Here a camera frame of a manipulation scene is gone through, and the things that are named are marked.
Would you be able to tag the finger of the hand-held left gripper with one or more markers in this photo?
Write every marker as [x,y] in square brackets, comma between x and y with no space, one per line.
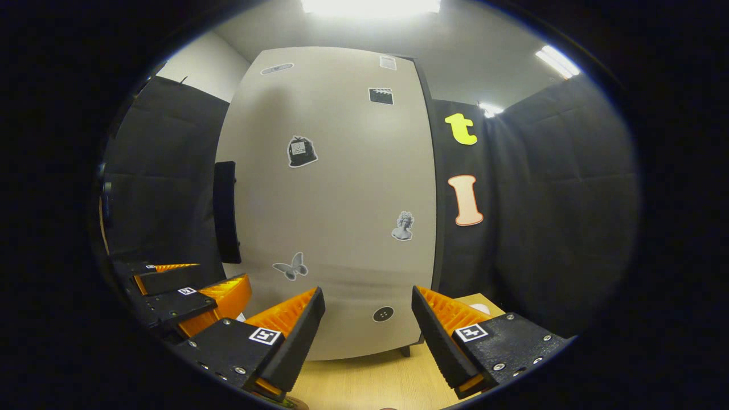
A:
[176,307]
[171,281]

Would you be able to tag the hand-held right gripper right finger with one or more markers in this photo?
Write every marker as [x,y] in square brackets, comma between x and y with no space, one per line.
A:
[435,341]

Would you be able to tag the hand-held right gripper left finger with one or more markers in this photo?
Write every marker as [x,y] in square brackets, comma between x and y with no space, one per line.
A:
[296,336]

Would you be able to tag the grey cabinet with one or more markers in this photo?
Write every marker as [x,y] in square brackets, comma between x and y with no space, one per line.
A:
[439,228]

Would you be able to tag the pink white plush toy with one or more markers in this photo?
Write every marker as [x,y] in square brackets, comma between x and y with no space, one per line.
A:
[481,308]

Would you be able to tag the black backdrop cloth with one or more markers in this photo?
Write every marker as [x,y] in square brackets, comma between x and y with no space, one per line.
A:
[558,216]

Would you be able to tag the small ceiling light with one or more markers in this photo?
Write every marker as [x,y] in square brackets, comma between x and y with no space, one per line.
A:
[491,110]

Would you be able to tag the long ceiling light strip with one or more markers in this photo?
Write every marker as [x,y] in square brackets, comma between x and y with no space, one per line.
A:
[557,61]

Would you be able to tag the large ceiling light panel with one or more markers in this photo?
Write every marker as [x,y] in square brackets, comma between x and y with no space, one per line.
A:
[370,5]

